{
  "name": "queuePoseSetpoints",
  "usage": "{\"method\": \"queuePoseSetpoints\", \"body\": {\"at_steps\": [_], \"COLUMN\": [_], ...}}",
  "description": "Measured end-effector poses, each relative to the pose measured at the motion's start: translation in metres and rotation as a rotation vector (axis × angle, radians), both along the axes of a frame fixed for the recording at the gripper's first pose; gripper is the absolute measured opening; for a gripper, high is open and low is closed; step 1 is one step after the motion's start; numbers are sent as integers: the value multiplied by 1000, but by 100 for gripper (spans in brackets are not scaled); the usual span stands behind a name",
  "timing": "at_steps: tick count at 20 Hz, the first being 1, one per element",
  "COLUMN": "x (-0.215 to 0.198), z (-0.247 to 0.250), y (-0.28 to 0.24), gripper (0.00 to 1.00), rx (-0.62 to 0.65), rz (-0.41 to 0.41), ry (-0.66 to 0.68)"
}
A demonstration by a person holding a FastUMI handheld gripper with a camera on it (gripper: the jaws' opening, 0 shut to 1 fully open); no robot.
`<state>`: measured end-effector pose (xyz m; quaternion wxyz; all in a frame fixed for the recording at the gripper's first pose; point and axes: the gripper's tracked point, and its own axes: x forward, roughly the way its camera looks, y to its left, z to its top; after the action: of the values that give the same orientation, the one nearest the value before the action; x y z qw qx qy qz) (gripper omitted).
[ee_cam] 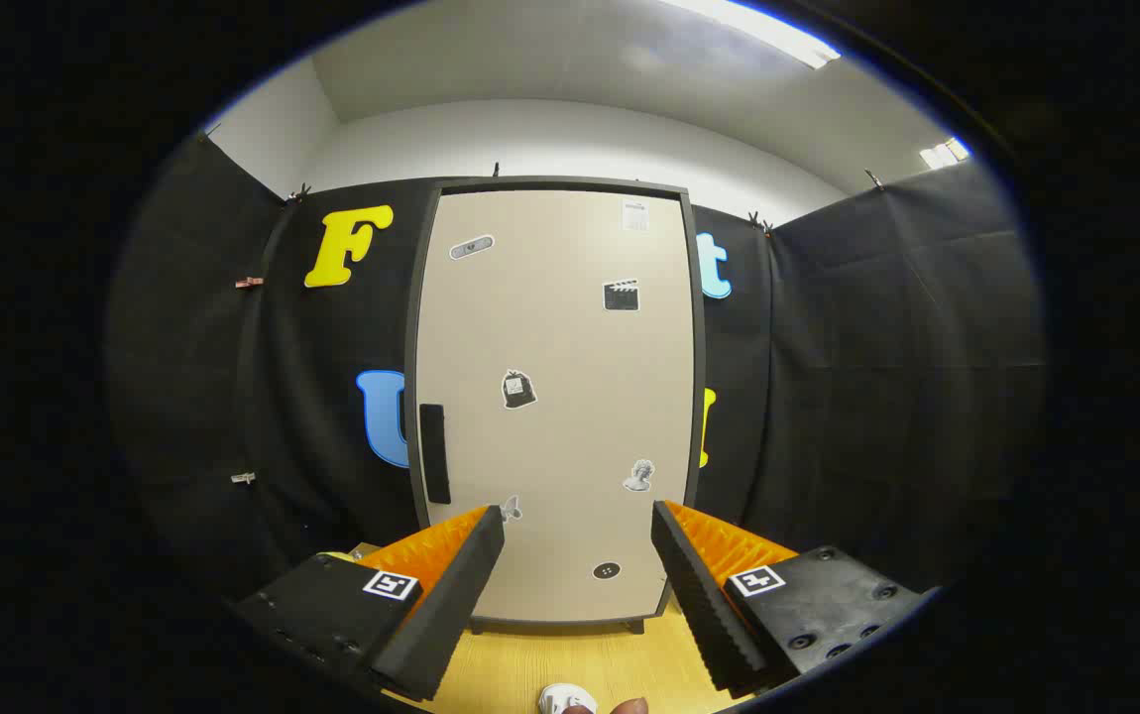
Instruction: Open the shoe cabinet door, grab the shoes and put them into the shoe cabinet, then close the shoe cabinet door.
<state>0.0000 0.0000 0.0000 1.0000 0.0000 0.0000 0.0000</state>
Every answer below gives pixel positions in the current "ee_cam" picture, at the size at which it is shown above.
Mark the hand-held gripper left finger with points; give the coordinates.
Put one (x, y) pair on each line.
(451, 605)

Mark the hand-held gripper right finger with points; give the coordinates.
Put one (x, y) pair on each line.
(704, 605)

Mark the white shoe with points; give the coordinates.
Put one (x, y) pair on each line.
(562, 700)

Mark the dark grey shoe cabinet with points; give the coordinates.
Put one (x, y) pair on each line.
(550, 183)

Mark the small ceiling light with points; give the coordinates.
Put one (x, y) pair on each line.
(944, 154)

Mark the long ceiling light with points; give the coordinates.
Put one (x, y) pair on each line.
(768, 35)

